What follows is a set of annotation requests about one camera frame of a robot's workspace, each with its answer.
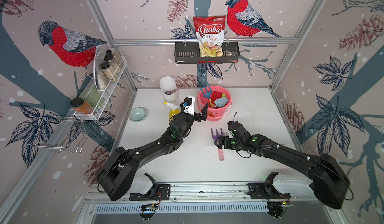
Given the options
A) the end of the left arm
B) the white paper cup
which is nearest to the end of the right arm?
the end of the left arm

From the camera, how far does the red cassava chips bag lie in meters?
0.81

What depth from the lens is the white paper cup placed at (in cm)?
106
